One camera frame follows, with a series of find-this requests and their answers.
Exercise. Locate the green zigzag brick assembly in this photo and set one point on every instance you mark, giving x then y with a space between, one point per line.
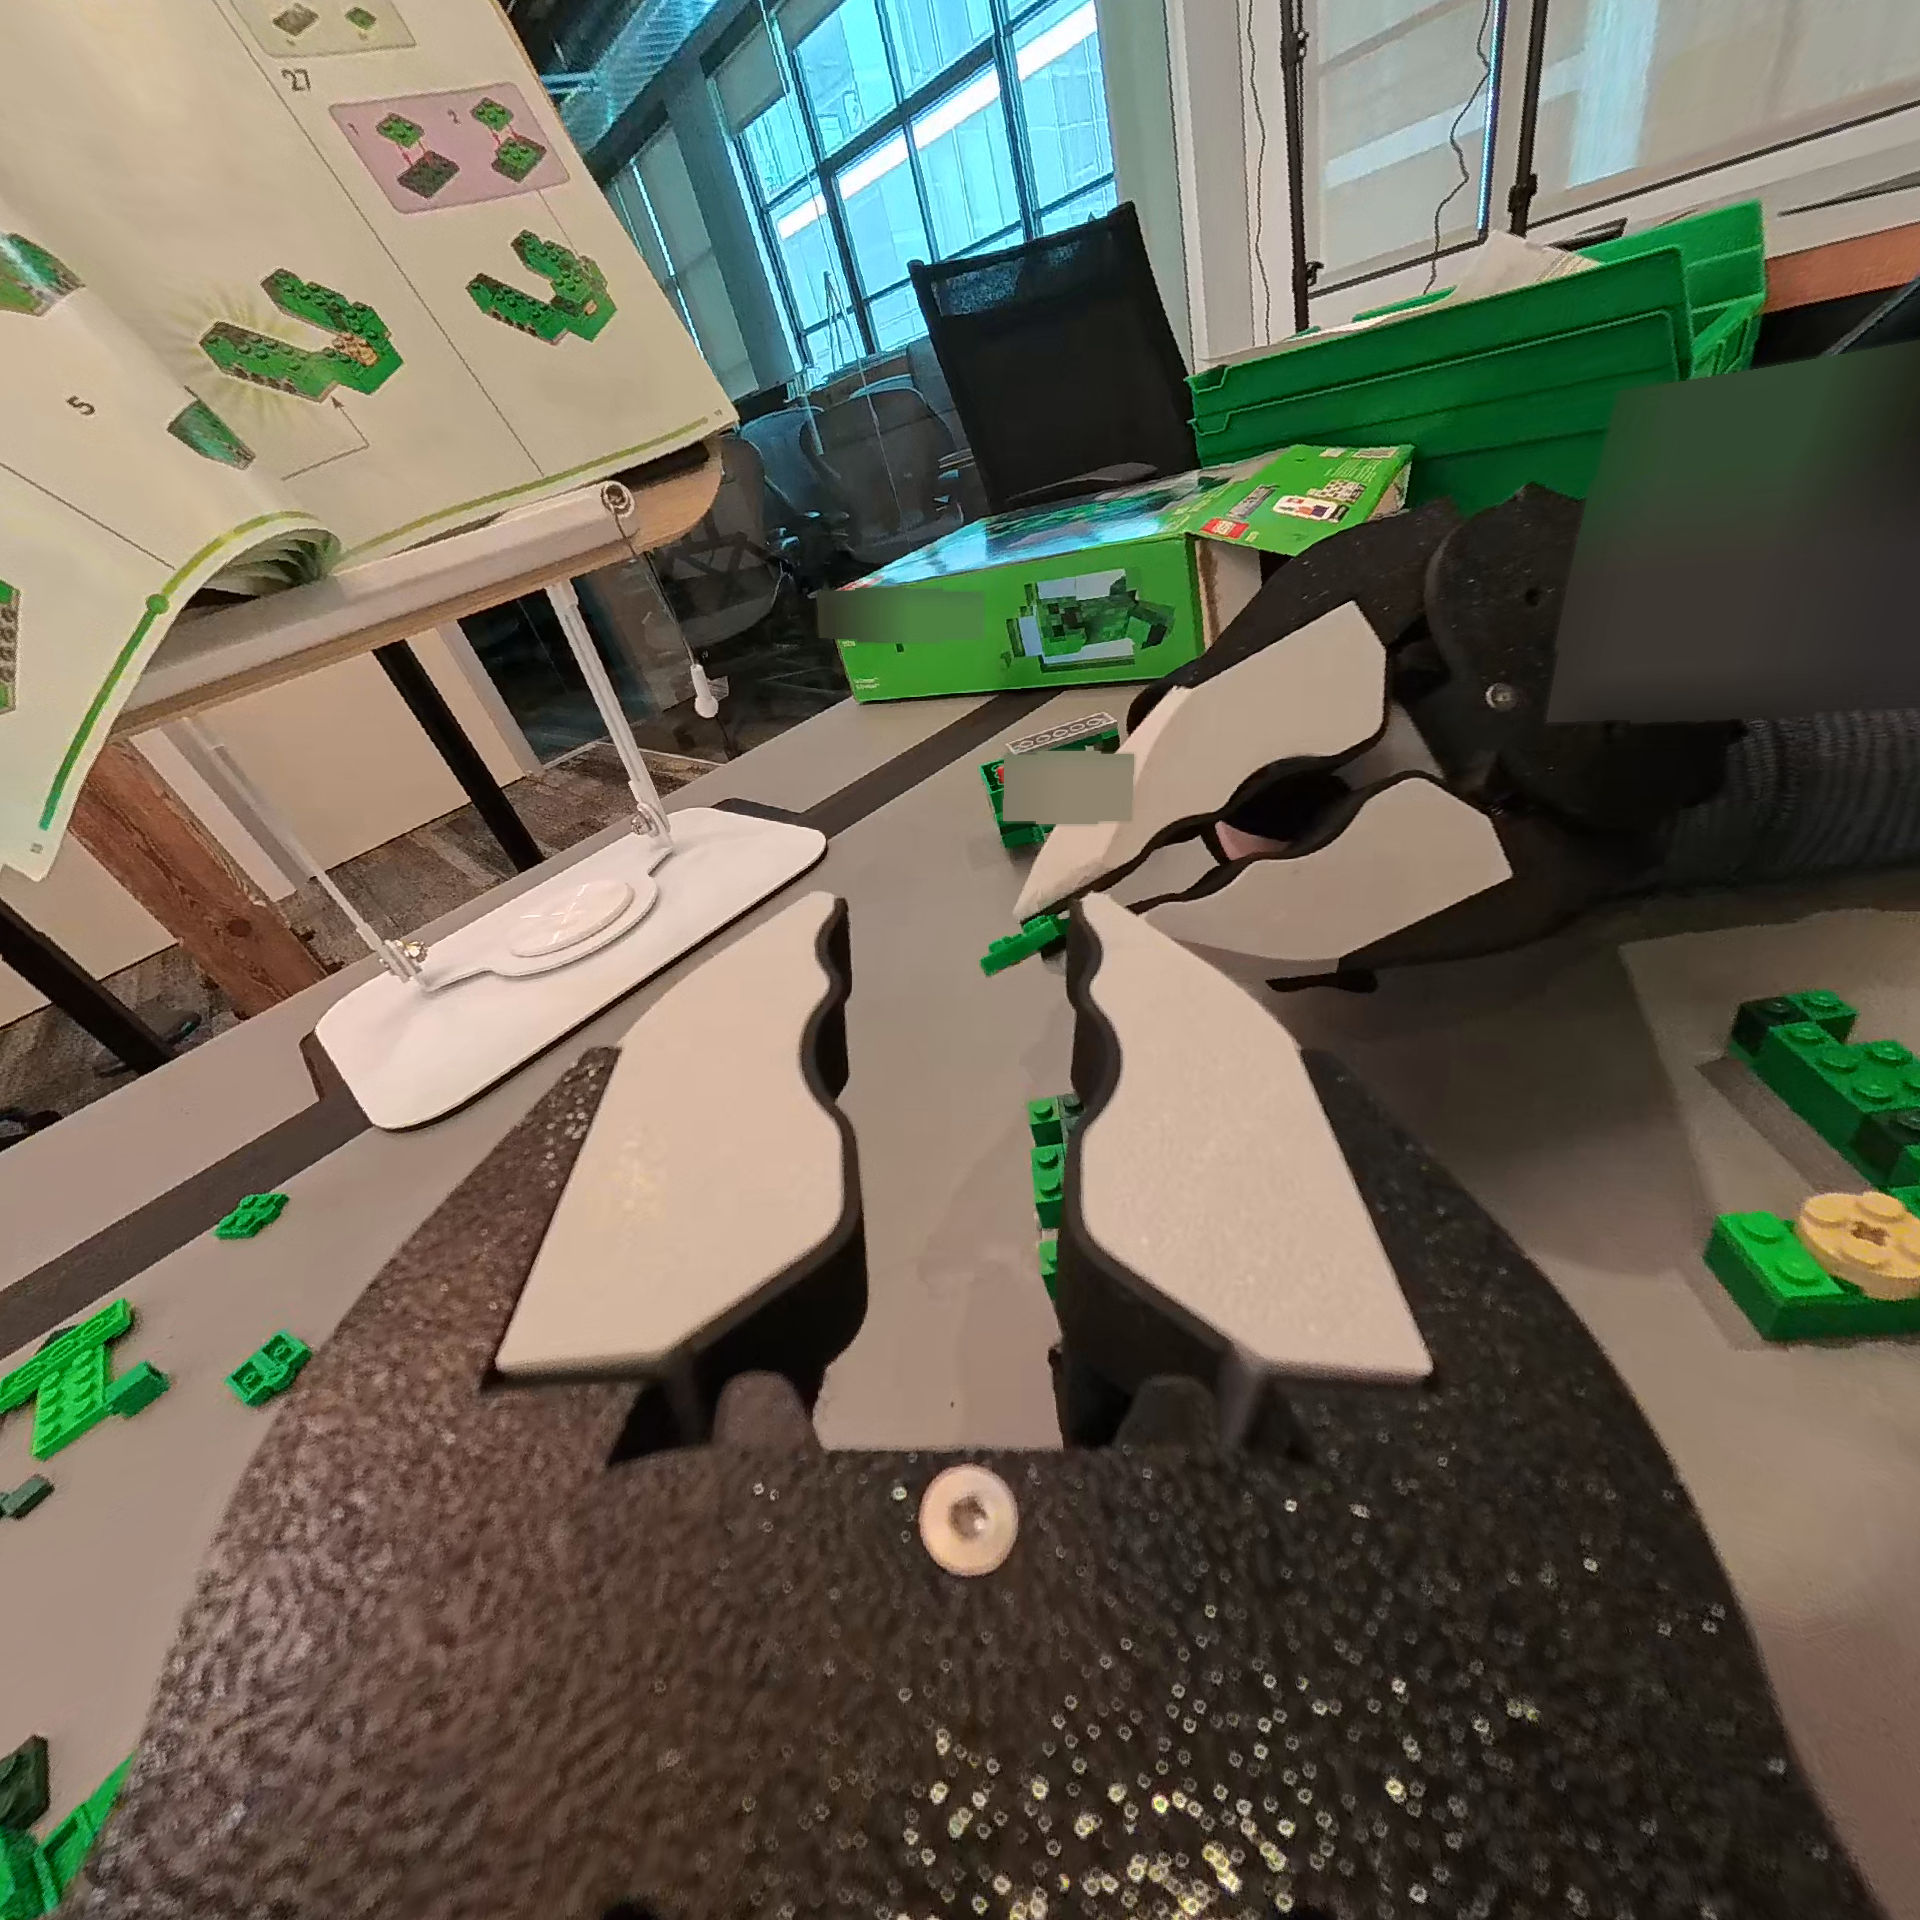
1829 1067

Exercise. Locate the green and grey brick assembly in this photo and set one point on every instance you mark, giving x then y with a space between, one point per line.
1067 735

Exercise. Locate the person's right forearm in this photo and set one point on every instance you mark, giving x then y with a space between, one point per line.
1829 797

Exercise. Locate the green brick strip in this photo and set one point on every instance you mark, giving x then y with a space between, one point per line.
1049 1171

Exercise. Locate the pile of green bricks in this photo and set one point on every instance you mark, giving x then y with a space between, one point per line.
91 1381

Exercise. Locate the white booklet stand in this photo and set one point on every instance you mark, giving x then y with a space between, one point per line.
599 932

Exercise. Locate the green angled plate piece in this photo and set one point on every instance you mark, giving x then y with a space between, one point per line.
1027 950

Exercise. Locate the black tripod stand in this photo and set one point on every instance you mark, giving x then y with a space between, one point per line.
1292 149
1523 119

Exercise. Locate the person's right hand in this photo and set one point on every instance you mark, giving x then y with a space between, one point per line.
1249 840

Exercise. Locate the instruction booklet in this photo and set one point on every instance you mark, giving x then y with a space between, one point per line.
301 301

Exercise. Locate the large paned window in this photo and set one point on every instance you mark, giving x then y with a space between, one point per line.
931 149

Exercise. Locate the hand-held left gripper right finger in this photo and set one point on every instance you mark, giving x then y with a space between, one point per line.
1245 1202

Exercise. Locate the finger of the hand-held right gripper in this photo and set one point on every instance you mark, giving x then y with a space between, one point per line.
1260 706
1382 869

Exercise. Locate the green brick set box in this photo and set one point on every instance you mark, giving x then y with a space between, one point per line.
1049 525

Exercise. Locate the green plastic bin stack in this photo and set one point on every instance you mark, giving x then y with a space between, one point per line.
1425 376

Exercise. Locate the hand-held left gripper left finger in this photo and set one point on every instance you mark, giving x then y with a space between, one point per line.
691 1184

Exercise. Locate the black mesh office chair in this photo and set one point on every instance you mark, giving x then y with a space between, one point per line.
1049 360

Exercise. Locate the grey mesh office chair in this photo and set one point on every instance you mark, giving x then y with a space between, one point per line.
856 451

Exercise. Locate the grey desk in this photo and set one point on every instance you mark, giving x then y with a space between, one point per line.
931 1051

